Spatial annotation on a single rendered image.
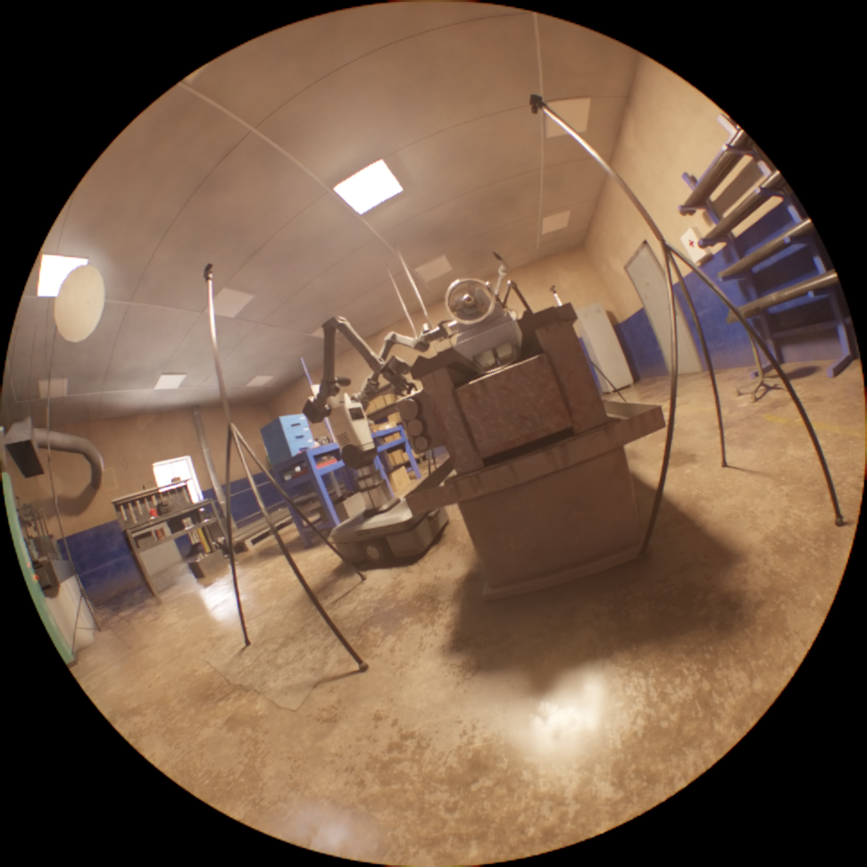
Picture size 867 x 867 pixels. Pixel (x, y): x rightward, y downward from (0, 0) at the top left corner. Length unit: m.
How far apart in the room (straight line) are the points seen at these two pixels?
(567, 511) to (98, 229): 3.97
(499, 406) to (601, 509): 0.45
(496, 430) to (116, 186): 3.38
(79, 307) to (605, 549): 3.92
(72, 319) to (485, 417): 3.38
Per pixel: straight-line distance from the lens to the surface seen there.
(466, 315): 1.34
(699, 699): 0.71
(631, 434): 0.86
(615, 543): 1.02
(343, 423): 1.76
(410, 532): 1.56
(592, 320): 6.27
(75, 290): 3.36
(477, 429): 0.81
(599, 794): 0.64
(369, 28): 2.87
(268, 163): 3.18
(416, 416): 0.90
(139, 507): 4.22
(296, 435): 2.80
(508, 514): 0.91
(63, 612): 3.46
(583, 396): 0.84
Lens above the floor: 0.63
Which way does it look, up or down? 1 degrees down
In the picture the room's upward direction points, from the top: 21 degrees counter-clockwise
